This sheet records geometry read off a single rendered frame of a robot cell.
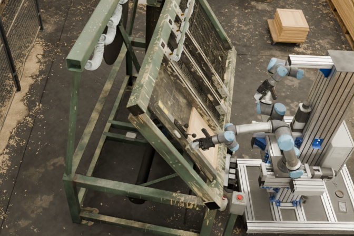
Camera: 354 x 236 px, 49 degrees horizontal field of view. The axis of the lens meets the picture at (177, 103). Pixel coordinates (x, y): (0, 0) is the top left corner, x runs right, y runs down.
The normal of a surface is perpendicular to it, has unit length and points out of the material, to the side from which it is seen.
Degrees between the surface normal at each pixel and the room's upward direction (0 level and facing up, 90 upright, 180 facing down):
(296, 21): 0
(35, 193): 0
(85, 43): 0
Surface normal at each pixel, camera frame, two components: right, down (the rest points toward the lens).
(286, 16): 0.07, -0.70
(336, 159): 0.02, 0.71
